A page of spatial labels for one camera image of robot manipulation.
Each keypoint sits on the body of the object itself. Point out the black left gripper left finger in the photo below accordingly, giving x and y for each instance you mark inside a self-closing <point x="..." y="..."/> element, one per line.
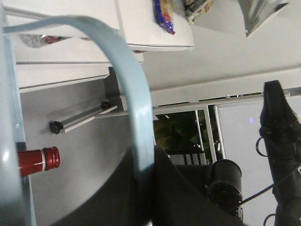
<point x="116" y="203"/>

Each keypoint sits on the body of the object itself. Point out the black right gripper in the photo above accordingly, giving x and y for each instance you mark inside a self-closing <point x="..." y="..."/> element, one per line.
<point x="280" y="128"/>

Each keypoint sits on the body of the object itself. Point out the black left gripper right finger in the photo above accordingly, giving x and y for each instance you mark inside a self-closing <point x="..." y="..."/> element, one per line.
<point x="180" y="196"/>

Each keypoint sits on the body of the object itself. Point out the red coca-cola aluminium bottle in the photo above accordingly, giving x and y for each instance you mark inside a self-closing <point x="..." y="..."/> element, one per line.
<point x="35" y="161"/>

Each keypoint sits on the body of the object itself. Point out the light blue plastic basket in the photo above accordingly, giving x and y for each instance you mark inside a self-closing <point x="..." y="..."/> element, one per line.
<point x="88" y="155"/>

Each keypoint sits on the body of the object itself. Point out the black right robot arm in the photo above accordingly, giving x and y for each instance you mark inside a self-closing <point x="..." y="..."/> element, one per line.
<point x="287" y="192"/>

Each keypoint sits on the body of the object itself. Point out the green leafy plant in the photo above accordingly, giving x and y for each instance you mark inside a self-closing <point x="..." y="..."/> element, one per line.
<point x="192" y="135"/>

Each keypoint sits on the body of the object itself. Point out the rice cracker bag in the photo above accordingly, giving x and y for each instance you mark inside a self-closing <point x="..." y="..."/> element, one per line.
<point x="194" y="9"/>

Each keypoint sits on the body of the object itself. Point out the blue chips bag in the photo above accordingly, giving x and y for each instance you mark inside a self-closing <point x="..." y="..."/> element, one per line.
<point x="163" y="12"/>

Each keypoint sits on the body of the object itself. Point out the black head camera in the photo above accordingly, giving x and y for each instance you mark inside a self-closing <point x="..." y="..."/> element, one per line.
<point x="225" y="188"/>

